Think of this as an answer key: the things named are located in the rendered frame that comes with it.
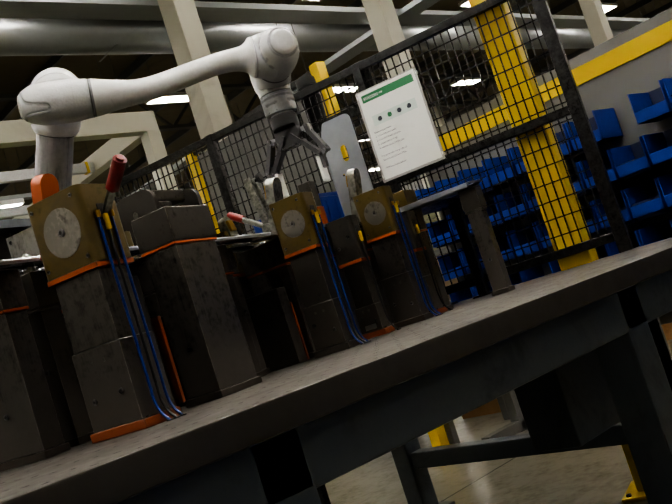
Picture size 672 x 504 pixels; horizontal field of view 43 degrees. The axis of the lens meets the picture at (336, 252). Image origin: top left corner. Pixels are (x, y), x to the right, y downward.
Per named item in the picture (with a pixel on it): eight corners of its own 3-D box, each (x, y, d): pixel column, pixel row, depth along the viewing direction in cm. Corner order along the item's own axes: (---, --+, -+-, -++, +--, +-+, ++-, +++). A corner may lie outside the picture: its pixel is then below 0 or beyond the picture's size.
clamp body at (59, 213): (161, 427, 116) (86, 176, 119) (91, 447, 123) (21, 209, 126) (199, 412, 124) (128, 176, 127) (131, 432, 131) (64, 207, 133)
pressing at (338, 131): (383, 220, 248) (347, 111, 251) (350, 233, 253) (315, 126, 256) (384, 220, 249) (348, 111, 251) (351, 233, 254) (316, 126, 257)
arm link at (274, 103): (280, 87, 225) (287, 108, 225) (297, 90, 234) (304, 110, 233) (253, 100, 230) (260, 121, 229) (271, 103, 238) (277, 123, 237)
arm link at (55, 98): (86, 75, 213) (84, 68, 225) (10, 85, 209) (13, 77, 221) (96, 127, 218) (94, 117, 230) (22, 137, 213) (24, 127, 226)
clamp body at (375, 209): (436, 318, 205) (391, 181, 208) (393, 331, 211) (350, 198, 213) (445, 314, 211) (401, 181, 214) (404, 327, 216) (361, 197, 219)
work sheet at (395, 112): (445, 158, 267) (414, 66, 270) (383, 183, 278) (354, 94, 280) (447, 158, 269) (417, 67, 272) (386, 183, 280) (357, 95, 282)
